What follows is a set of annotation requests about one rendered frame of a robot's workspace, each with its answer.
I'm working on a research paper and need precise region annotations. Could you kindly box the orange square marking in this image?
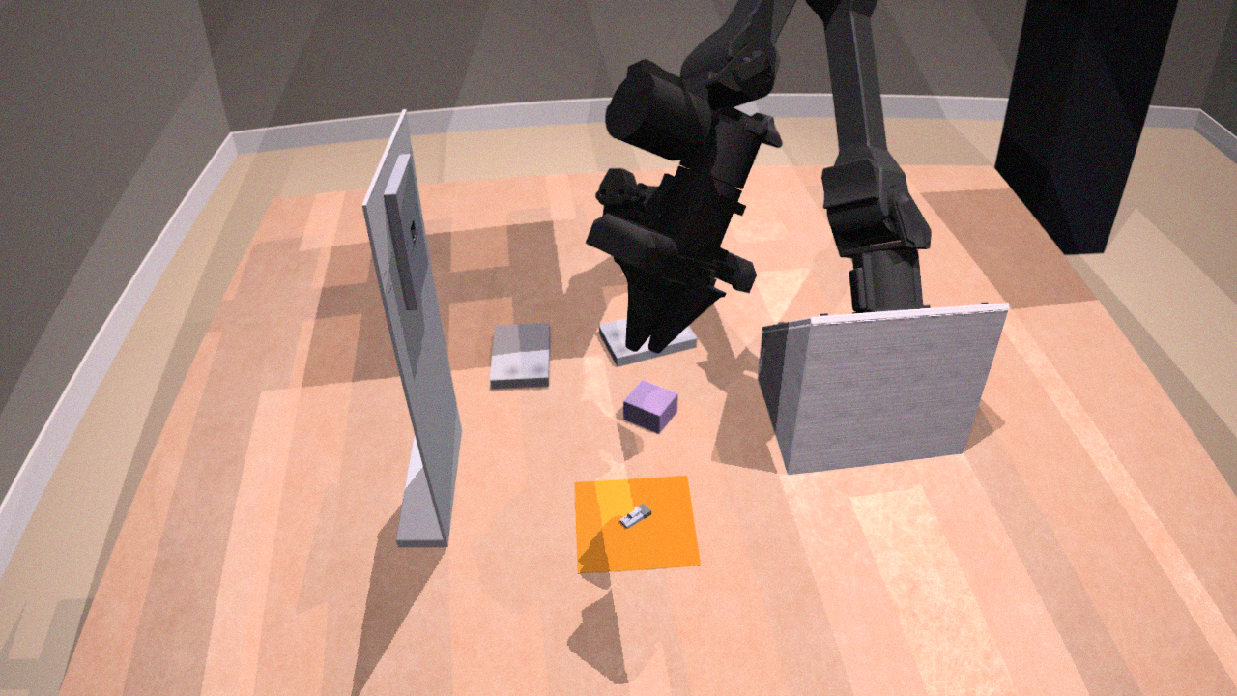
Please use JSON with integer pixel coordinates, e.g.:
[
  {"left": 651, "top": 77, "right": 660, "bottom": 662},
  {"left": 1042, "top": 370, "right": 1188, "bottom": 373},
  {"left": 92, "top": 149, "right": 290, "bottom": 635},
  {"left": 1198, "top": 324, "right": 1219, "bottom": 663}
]
[{"left": 575, "top": 476, "right": 701, "bottom": 574}]

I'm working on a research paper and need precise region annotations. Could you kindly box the purple block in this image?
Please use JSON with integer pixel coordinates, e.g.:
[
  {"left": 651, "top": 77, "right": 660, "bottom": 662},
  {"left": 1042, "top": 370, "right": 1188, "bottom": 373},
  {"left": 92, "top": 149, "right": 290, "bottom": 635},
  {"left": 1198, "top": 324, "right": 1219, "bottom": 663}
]
[{"left": 623, "top": 380, "right": 678, "bottom": 435}]

